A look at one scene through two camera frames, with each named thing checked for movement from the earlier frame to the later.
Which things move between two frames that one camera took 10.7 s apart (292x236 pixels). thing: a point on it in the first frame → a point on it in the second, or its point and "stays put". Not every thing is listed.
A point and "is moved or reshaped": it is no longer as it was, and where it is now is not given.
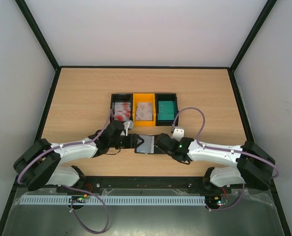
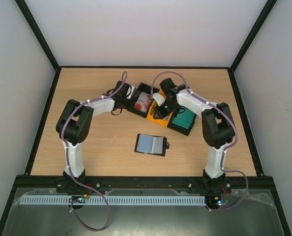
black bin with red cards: [122, 98] is moved or reshaped
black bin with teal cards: [166, 108] is moved or reshaped
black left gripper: [132, 141] → [131, 104]
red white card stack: [122, 111] → [142, 102]
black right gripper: [156, 145] → [159, 113]
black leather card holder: [145, 144] stays put
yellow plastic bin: [144, 97] → [150, 115]
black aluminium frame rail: [93, 184] stays put
